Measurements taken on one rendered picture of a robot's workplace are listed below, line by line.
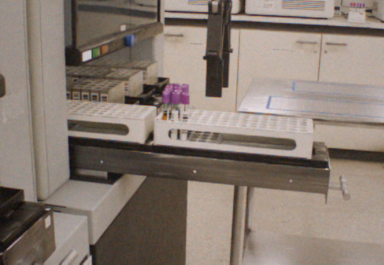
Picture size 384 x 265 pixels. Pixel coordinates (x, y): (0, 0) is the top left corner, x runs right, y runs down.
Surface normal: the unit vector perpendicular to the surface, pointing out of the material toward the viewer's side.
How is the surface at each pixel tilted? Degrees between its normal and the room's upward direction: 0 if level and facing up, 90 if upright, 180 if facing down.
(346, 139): 90
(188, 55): 90
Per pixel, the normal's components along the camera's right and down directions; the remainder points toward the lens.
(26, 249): 0.98, 0.08
